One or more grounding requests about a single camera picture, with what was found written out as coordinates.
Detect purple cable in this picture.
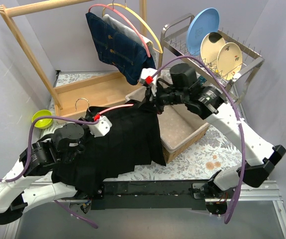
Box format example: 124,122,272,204
152,56,246,224
0,115,98,229

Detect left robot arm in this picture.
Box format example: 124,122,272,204
0,123,90,225

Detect teal cup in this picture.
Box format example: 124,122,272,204
198,76,206,85

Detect green bowl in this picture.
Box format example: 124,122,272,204
31,110,53,129

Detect blue plate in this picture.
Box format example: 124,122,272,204
186,7,220,56

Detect blue denim skirt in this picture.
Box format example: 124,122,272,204
86,12,155,85

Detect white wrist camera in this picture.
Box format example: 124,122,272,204
139,68,157,96
88,114,112,137

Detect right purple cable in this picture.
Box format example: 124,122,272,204
152,56,246,224

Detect wooden clothes rack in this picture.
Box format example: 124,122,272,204
0,0,139,119

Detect yellow hanger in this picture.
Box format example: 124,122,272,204
107,0,163,54

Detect floral tablecloth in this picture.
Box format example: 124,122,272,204
29,69,263,181

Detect metal dish rack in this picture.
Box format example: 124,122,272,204
157,13,266,110

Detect cream plate flower print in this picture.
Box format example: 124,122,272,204
217,42,243,81

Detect white skirt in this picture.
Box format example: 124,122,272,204
102,14,157,61

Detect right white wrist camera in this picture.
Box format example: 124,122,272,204
139,68,157,96

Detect pink hanger front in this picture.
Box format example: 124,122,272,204
89,3,151,57

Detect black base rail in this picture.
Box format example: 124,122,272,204
90,179,240,211

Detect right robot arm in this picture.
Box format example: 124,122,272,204
139,63,286,198

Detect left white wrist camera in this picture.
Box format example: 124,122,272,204
88,114,112,137

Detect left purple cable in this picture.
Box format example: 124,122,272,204
0,115,98,229

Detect wicker laundry basket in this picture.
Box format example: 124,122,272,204
125,75,210,164

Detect black garment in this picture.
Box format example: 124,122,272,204
51,100,166,197

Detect pink hanger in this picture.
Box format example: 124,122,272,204
89,3,151,57
74,98,135,116

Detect cream plate black spot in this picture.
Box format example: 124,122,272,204
200,32,226,68

